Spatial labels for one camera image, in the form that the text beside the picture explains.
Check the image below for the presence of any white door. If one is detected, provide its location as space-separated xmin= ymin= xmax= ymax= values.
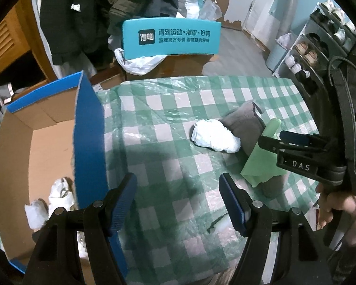
xmin=243 ymin=0 xmax=300 ymax=40

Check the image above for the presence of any green checked tablecloth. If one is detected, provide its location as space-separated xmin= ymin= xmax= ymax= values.
xmin=0 ymin=76 xmax=325 ymax=280

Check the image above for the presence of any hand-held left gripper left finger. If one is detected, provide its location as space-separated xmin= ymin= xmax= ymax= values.
xmin=24 ymin=172 xmax=138 ymax=285

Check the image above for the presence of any olive green hanging jacket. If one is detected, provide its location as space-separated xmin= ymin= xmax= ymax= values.
xmin=108 ymin=0 xmax=155 ymax=36

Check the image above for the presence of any light blue trash bin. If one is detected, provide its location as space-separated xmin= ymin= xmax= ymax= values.
xmin=265 ymin=33 xmax=295 ymax=72

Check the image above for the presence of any wooden wardrobe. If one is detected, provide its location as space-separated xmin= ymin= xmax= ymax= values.
xmin=0 ymin=9 xmax=58 ymax=84

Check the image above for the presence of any light green cloth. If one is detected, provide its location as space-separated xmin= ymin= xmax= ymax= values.
xmin=240 ymin=118 xmax=285 ymax=188

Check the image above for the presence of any grey cloth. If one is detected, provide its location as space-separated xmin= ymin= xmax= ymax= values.
xmin=218 ymin=100 xmax=288 ymax=198

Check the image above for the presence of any shoe rack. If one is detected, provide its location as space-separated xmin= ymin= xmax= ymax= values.
xmin=274 ymin=1 xmax=356 ymax=95

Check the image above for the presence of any white hanging garment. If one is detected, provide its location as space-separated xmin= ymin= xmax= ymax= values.
xmin=32 ymin=0 xmax=49 ymax=54

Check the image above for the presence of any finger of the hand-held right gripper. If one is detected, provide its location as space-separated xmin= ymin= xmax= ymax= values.
xmin=258 ymin=135 xmax=319 ymax=181
xmin=279 ymin=131 xmax=330 ymax=149

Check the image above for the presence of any black cable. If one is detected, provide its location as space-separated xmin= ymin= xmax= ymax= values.
xmin=327 ymin=56 xmax=356 ymax=101

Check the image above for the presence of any person's right hand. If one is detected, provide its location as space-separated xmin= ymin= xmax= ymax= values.
xmin=316 ymin=182 xmax=356 ymax=232

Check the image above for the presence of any group of shoes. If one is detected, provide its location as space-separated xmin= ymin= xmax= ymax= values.
xmin=285 ymin=0 xmax=356 ymax=92

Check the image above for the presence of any white cloth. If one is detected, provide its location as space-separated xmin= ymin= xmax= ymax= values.
xmin=48 ymin=177 xmax=78 ymax=214
xmin=24 ymin=200 xmax=48 ymax=230

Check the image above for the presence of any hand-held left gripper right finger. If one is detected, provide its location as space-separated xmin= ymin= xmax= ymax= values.
xmin=219 ymin=172 xmax=333 ymax=285

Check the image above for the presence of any black hanging jacket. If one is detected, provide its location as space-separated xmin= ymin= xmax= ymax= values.
xmin=40 ymin=0 xmax=113 ymax=66

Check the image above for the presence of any white sock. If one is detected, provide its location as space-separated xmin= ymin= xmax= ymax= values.
xmin=190 ymin=119 xmax=241 ymax=154

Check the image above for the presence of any teal printed box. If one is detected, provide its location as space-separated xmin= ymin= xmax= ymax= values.
xmin=122 ymin=18 xmax=223 ymax=60

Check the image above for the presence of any blue cardboard box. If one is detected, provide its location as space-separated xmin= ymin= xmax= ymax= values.
xmin=0 ymin=71 xmax=128 ymax=276

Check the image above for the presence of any clear plastic bag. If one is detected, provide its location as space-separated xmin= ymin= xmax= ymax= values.
xmin=197 ymin=0 xmax=223 ymax=22

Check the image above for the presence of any white plastic bag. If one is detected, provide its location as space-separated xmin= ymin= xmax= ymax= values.
xmin=114 ymin=47 xmax=166 ymax=76

